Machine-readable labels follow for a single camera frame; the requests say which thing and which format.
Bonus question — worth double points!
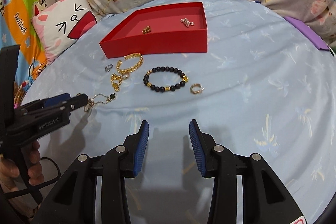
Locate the gold clover pendant necklace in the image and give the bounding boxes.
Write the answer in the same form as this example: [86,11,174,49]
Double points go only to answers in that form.
[83,92,117,113]

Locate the gold coin chain bracelet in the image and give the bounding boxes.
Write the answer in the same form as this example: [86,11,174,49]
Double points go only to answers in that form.
[110,72,131,92]

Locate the gold chunky chain bracelet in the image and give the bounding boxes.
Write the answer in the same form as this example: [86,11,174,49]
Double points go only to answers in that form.
[115,53,144,76]

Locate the black bead bracelet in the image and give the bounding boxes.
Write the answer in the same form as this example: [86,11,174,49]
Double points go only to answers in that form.
[142,66,189,93]

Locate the gold wrist watch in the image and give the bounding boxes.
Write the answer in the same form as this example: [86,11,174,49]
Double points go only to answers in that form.
[142,26,151,34]

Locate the gold hoop earring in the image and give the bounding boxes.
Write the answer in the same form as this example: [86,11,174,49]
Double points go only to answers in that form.
[190,83,205,95]

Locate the pearl bracelet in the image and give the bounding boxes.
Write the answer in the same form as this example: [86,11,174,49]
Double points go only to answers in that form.
[180,17,196,29]

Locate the red jewelry box tray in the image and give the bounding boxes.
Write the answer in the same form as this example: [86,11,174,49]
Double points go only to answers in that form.
[100,2,208,59]

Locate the person left hand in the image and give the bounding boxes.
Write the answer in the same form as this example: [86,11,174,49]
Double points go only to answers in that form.
[0,140,45,192]

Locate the pink cat face pillow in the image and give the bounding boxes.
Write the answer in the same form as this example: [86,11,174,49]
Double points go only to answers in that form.
[32,0,97,65]

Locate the colourful cartoon blanket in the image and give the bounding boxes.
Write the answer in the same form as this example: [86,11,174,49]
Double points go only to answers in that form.
[1,0,47,105]

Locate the light blue palm bedsheet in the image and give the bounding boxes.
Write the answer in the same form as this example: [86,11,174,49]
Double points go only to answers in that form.
[40,0,335,223]

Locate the purple notebook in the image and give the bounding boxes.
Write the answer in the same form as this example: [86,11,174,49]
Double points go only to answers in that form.
[284,16,331,51]

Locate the black cable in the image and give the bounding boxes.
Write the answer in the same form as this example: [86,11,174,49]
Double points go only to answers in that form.
[4,156,62,200]

